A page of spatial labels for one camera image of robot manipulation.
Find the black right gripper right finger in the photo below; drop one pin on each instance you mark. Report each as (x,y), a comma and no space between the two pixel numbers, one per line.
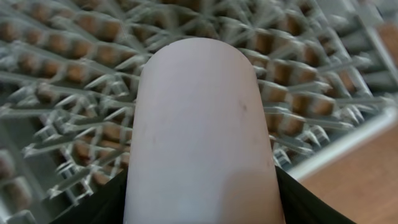
(300,206)

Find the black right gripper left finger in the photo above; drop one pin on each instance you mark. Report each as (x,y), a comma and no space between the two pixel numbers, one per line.
(106,206)

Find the white pink cup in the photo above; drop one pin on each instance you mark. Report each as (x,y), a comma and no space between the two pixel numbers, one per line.
(200,150)

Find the grey dishwasher rack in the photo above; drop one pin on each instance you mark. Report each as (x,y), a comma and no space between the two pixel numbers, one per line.
(70,70)

